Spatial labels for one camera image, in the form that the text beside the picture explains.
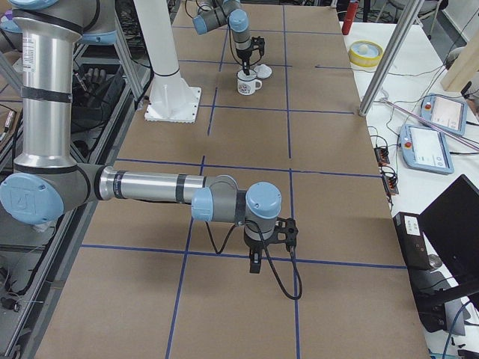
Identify clear plastic funnel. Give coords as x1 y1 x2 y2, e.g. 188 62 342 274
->
253 64 272 80

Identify white enamel mug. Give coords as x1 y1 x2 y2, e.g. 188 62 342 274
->
237 70 263 96

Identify brown paper table cover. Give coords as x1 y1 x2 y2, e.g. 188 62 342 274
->
37 3 428 358

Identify red bottle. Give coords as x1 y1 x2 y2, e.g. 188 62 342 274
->
341 0 359 35

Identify yellow tape roll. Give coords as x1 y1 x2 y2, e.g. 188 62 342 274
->
348 40 384 68

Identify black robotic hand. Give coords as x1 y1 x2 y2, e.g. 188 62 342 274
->
75 67 110 98

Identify orange connector board near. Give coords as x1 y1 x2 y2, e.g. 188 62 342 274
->
382 173 399 196

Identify orange connector board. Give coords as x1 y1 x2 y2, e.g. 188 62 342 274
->
382 173 399 196
373 146 390 166

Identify orange connector board far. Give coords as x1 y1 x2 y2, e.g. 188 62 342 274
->
373 146 390 166

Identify black computer box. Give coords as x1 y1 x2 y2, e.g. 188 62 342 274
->
393 212 466 336

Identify near teach pendant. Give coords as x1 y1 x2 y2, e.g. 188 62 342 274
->
399 124 454 174

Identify teach pendant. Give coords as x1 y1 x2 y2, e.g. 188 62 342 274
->
421 93 467 135
399 124 454 174

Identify far teach pendant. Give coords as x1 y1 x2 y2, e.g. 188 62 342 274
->
421 93 467 135

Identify wooden beam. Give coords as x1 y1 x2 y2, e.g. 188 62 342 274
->
440 0 479 93

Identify aluminium frame post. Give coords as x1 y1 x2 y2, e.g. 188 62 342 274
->
359 0 424 117

